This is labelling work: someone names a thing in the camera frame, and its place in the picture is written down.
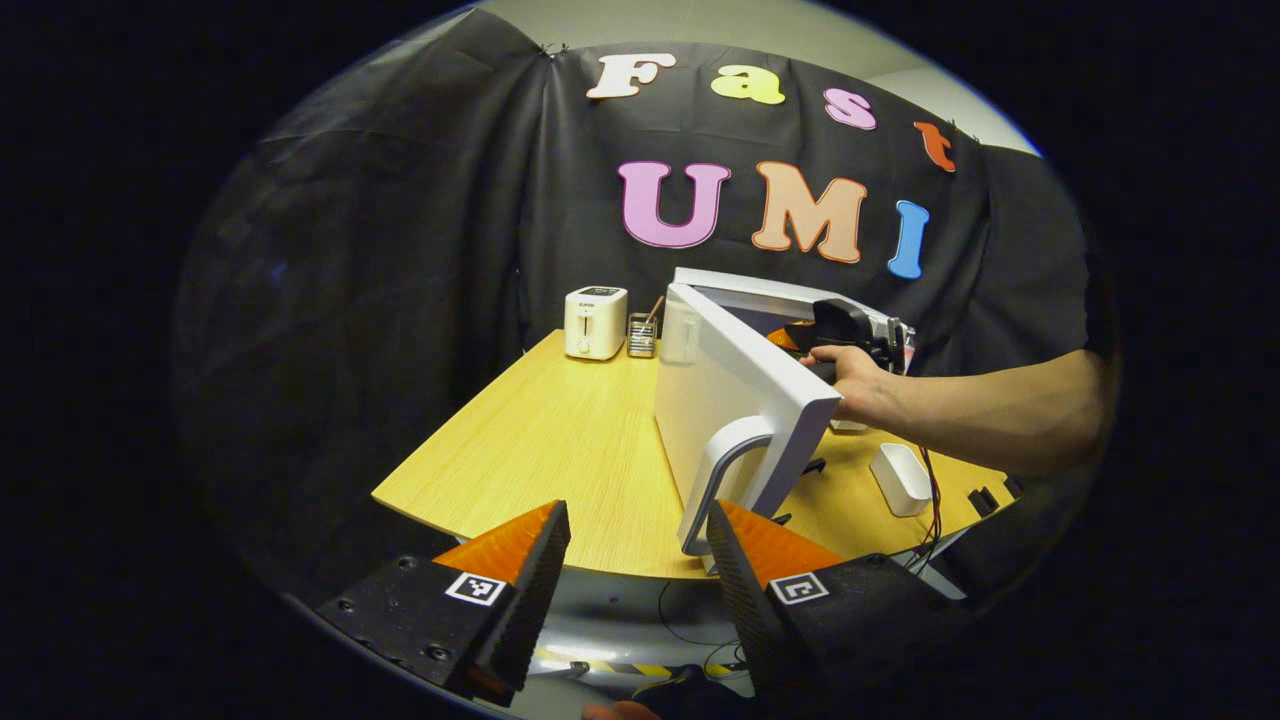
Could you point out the metal mesh utensil holder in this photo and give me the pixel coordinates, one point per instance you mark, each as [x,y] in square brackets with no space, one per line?
[641,335]

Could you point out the white rectangular food tray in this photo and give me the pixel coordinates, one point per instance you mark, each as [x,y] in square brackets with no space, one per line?
[900,478]

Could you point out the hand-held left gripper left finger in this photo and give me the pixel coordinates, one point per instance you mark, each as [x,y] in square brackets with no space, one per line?
[530,600]

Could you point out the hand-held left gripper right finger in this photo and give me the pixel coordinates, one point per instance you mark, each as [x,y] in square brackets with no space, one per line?
[745,600]

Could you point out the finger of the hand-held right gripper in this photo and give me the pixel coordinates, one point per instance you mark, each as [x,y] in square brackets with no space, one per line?
[782,340]

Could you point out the white microwave oven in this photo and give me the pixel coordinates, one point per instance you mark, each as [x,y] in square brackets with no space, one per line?
[730,400]

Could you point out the white toaster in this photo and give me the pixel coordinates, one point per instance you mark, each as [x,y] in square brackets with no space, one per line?
[595,325]

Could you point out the black table clamp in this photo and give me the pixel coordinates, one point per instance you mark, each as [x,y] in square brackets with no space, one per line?
[990,497]

